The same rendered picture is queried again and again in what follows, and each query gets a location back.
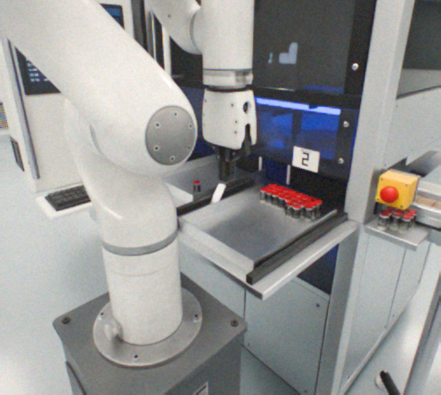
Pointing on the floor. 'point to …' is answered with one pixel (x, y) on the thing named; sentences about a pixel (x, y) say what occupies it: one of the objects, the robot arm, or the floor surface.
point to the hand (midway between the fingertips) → (227, 170)
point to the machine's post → (368, 152)
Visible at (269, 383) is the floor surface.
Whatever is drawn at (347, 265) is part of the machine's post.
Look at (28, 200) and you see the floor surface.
